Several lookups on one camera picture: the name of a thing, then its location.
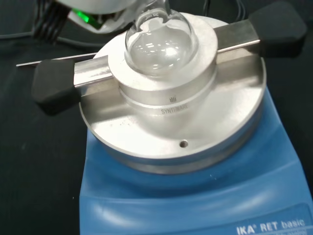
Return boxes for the aluminium heating block, black handles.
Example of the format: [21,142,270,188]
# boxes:
[31,4,308,138]

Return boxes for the thin grey rod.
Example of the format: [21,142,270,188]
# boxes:
[16,52,99,68]

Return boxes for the clear round-bottom flask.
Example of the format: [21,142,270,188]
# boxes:
[124,0,199,77]

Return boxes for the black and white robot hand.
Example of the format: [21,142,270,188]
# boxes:
[54,0,138,34]

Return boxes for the black ribbed cable bundle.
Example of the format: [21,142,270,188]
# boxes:
[31,0,73,46]

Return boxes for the thin black cable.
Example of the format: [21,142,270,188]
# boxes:
[201,0,249,18]

